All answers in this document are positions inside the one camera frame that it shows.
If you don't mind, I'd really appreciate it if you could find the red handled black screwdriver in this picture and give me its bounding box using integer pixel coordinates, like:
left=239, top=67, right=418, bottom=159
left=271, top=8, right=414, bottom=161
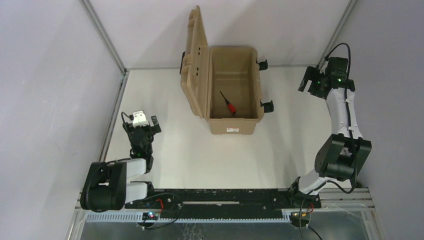
left=220, top=91, right=237, bottom=115

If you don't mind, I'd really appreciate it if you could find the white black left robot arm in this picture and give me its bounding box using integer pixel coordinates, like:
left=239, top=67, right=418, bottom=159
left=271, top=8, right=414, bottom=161
left=80, top=111, right=162, bottom=213

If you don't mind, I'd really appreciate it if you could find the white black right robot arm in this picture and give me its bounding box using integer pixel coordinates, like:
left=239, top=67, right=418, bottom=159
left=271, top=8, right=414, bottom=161
left=288, top=57, right=372, bottom=201

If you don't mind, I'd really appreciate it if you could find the black bin latch far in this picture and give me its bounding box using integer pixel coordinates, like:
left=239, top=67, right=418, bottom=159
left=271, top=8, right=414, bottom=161
left=256, top=59, right=269, bottom=71

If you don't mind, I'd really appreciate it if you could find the black bin latch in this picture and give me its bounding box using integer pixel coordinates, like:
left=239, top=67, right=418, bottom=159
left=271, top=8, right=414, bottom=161
left=256, top=59, right=269, bottom=71
left=260, top=100, right=274, bottom=113

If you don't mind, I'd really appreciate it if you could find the black bin latch near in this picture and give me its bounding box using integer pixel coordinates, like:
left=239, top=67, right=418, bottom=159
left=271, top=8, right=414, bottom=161
left=260, top=100, right=274, bottom=113

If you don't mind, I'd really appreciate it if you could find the tan plastic storage bin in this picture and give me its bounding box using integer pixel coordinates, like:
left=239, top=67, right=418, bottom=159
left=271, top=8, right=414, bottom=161
left=179, top=5, right=265, bottom=135

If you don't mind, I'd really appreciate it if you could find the left controller board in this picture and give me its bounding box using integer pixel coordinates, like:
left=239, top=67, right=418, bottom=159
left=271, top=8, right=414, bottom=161
left=142, top=211, right=160, bottom=221

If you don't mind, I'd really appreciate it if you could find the controller board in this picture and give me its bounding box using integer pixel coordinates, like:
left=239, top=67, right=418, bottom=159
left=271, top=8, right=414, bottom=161
left=289, top=212, right=311, bottom=222
left=142, top=211, right=160, bottom=221

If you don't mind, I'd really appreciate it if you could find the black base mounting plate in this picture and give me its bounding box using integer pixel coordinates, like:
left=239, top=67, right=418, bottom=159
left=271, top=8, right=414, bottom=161
left=124, top=188, right=322, bottom=221

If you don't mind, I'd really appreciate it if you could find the right controller board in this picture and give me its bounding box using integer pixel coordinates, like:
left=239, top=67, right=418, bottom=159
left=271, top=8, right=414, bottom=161
left=289, top=212, right=311, bottom=222

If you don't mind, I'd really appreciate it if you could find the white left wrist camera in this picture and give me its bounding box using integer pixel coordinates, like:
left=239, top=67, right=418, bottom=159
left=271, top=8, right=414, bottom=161
left=132, top=110, right=150, bottom=128

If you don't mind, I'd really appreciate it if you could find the left aluminium frame rail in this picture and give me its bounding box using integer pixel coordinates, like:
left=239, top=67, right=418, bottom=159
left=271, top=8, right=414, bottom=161
left=96, top=70, right=129, bottom=162

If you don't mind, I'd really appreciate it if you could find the white slotted cable duct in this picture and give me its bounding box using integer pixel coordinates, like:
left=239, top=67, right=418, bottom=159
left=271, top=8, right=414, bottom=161
left=85, top=211, right=291, bottom=223

